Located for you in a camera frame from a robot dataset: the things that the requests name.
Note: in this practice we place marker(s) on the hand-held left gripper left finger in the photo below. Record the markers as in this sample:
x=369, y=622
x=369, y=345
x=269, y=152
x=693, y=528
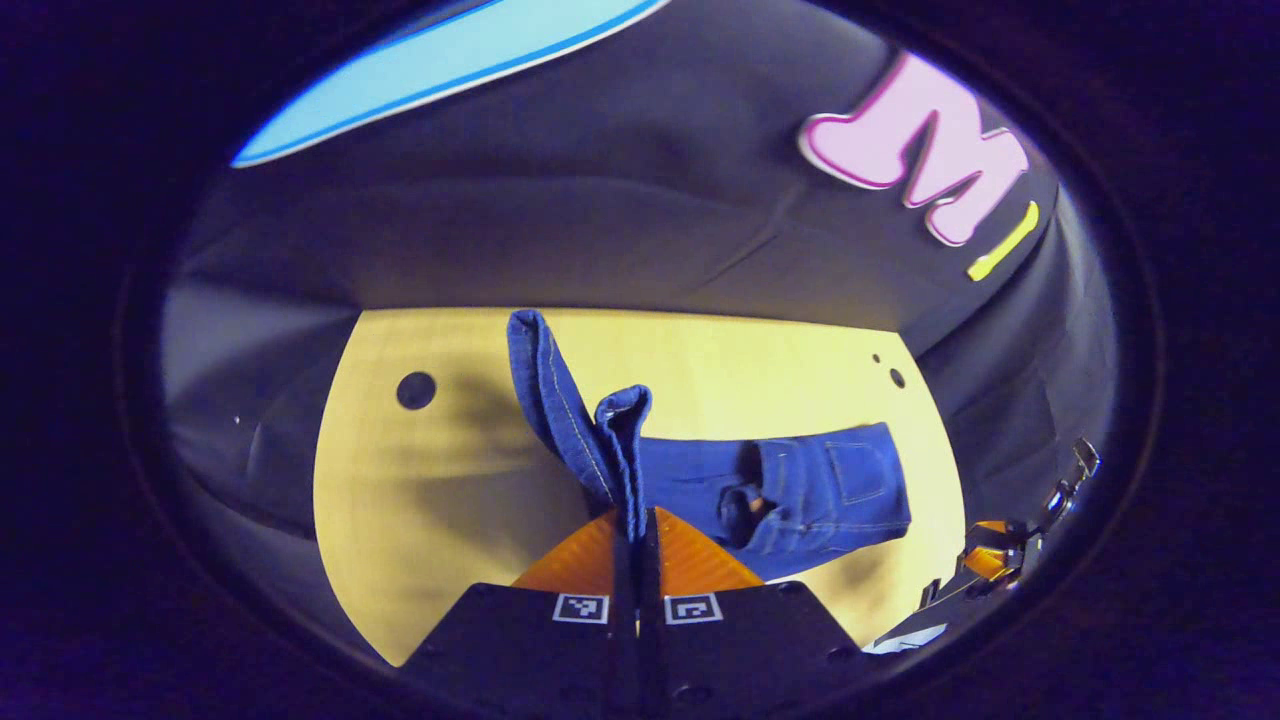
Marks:
x=540, y=650

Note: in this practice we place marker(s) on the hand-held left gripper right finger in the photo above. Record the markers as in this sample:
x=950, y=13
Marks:
x=740, y=650

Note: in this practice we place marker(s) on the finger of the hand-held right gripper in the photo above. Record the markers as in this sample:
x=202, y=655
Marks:
x=990, y=560
x=1000, y=528

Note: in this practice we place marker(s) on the blue denim jeans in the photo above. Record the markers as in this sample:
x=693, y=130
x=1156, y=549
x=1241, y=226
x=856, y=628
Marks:
x=800, y=490

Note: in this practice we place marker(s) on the black backdrop cloth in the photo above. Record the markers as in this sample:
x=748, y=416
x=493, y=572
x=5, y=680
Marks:
x=600, y=200

